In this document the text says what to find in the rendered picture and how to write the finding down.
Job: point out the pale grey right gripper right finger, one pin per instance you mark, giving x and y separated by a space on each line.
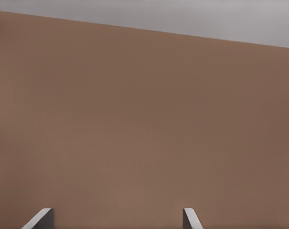
191 220

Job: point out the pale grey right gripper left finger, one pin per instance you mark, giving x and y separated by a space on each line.
42 220

